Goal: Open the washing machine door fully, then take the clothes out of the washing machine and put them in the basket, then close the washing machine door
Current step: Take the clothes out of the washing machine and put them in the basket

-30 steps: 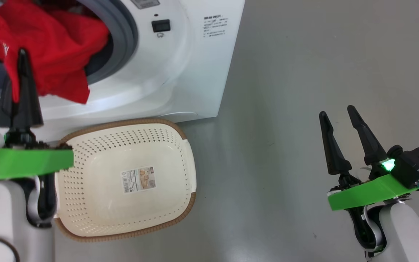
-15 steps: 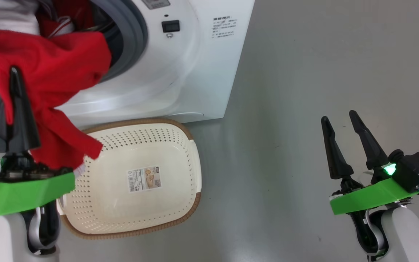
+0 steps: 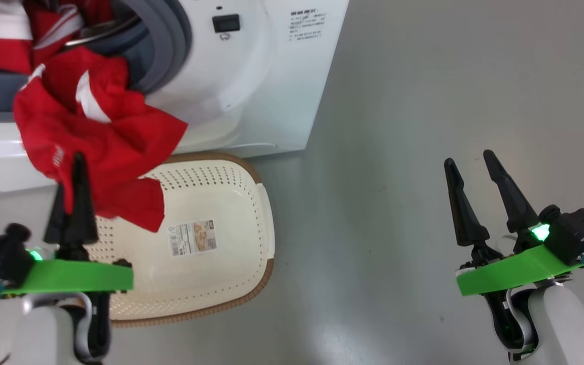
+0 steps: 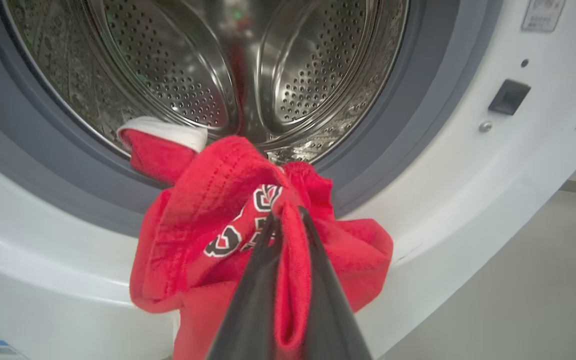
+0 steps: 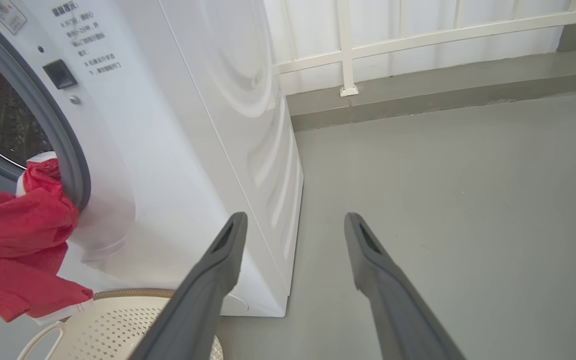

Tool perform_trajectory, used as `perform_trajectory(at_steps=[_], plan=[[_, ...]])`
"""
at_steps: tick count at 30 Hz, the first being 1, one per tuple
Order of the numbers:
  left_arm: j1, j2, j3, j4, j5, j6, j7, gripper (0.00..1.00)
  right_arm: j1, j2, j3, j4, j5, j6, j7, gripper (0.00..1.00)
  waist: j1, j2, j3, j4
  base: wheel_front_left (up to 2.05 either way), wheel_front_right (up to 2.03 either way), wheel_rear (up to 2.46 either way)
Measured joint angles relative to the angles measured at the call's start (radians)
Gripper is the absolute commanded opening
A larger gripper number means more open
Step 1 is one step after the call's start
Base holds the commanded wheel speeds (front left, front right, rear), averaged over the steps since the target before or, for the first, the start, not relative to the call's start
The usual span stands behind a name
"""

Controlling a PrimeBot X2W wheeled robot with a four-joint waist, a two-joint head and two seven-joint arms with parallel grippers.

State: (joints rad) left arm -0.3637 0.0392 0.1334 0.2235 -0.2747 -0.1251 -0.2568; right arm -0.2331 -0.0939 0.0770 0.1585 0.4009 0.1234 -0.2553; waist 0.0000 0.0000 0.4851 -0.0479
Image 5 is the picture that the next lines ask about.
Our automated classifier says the white metal railing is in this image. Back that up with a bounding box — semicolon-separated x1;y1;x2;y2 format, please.
267;0;576;98

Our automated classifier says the red garment with white trim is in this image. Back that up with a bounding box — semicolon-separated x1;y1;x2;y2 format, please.
0;152;95;326

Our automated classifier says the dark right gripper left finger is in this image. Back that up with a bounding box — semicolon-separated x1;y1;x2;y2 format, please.
128;211;249;360

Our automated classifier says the grey warning sticker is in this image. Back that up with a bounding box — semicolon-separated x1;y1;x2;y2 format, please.
0;0;28;35

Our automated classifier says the white front-load washing machine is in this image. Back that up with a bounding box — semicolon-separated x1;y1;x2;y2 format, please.
0;0;305;319

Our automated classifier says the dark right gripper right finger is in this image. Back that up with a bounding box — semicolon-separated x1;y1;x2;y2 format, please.
344;212;467;360

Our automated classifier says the cream perforated laundry basket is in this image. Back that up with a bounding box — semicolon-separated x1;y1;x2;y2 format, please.
16;288;224;360

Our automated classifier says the black door latch socket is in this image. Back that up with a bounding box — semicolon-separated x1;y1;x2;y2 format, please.
42;59;78;91

